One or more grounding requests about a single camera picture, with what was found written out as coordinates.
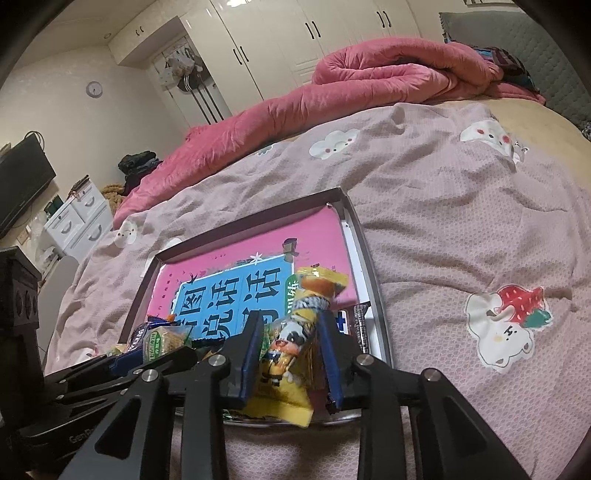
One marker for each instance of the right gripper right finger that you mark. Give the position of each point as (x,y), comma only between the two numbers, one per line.
(405,413)

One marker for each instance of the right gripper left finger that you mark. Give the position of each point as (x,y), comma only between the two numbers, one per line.
(134,440)

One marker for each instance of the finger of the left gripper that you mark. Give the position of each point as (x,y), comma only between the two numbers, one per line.
(124,359)

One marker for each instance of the blue snack packet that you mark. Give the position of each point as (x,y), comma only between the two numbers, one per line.
(134,349)

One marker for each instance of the small green square snack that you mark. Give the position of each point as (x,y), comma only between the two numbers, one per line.
(163,340)

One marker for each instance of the yellow cartoon snack bar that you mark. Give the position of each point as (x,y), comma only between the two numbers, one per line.
(284,376)

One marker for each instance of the Snickers chocolate bar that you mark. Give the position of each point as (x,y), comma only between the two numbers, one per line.
(360,326)

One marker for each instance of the white drawer cabinet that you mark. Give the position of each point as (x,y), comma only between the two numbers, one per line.
(76,228)

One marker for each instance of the dark shallow box tray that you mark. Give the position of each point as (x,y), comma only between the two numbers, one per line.
(367,285)

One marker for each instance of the pile of dark clothes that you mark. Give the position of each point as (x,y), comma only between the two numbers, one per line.
(136,166)

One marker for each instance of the mauve cartoon bedsheet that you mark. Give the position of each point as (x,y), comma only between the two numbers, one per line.
(477,216)

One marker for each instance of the white wardrobe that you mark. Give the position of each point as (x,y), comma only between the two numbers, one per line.
(212,59)

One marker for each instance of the pink folded quilt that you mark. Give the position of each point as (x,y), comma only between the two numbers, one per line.
(370,74)

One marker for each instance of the dark clothes by headboard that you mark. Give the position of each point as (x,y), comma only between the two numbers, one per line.
(514,70)

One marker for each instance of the grey quilted headboard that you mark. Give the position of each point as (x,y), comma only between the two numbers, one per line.
(522,37)

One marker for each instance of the wall-mounted black television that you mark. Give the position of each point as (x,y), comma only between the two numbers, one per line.
(25,172)

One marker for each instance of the round wall clock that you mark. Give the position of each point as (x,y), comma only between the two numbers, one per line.
(94,89)

